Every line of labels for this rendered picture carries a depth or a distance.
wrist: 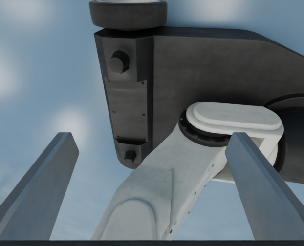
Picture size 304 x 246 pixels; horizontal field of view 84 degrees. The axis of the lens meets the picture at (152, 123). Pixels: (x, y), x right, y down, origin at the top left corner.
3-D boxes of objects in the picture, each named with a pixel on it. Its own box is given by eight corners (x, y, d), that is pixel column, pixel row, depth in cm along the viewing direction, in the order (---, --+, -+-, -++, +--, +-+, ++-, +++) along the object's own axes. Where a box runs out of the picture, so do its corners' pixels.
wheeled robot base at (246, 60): (344, 17, 44) (565, 57, 18) (261, 150, 77) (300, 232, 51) (111, 11, 51) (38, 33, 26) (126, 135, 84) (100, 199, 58)
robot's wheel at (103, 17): (170, -1, 49) (163, 4, 34) (169, 19, 53) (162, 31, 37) (105, -2, 52) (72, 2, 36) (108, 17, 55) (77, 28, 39)
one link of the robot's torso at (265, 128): (270, 101, 42) (297, 137, 32) (242, 154, 54) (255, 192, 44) (186, 94, 44) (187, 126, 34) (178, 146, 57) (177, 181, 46)
